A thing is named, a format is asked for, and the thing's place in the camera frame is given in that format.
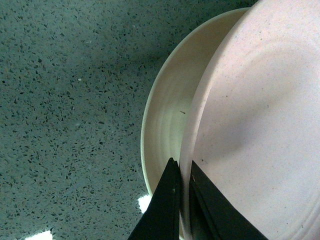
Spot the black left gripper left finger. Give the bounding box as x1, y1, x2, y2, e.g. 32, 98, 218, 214
128, 158, 181, 240

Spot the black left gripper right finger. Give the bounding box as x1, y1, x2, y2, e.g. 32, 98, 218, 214
189, 161, 266, 240

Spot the pink plate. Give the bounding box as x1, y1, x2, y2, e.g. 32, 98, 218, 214
179, 0, 320, 240

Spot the cream plate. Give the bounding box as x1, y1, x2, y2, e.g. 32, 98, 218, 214
140, 7, 248, 196

